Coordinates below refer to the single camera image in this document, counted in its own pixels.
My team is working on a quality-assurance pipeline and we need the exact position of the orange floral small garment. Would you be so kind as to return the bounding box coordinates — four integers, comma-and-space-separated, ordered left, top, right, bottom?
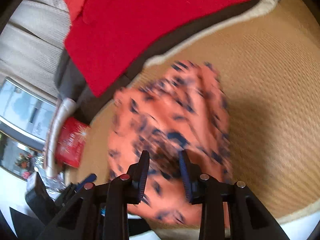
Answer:
108, 61, 231, 226

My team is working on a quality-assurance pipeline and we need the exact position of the red gift bag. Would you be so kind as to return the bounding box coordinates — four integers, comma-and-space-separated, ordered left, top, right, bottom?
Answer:
55, 117, 91, 168

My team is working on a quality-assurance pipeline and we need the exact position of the white folded quilt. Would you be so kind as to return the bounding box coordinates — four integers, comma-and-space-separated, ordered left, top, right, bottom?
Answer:
43, 98, 76, 178

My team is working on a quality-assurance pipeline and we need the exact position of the white air conditioner unit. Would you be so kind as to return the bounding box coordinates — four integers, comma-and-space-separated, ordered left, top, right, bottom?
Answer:
1, 77, 56, 152

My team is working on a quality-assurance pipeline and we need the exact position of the beige curtain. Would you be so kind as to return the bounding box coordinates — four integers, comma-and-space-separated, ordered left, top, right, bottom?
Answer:
1, 0, 71, 101

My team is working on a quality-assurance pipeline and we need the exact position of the red cloth on headboard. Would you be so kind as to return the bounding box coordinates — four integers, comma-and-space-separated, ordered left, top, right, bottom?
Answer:
64, 0, 249, 96

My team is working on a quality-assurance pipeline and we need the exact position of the woven tan bed mat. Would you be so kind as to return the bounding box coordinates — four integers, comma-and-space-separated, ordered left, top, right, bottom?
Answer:
63, 0, 320, 235

